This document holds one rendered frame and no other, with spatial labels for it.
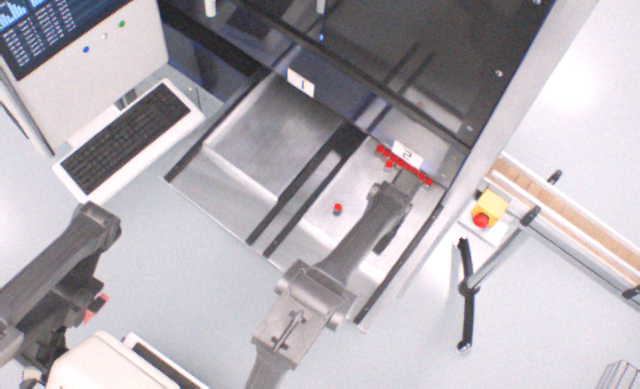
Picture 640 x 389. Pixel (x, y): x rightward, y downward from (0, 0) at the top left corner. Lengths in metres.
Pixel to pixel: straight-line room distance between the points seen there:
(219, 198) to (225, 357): 0.92
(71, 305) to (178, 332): 1.30
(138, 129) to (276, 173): 0.44
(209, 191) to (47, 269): 0.76
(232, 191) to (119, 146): 0.38
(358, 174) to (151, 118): 0.63
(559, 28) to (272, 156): 0.95
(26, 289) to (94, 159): 0.92
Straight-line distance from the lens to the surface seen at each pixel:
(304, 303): 0.94
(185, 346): 2.56
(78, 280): 1.34
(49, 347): 1.37
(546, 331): 2.77
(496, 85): 1.31
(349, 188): 1.78
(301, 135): 1.84
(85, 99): 1.93
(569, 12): 1.10
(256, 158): 1.80
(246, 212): 1.74
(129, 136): 1.94
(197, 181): 1.79
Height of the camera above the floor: 2.50
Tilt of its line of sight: 65 degrees down
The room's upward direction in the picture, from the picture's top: 9 degrees clockwise
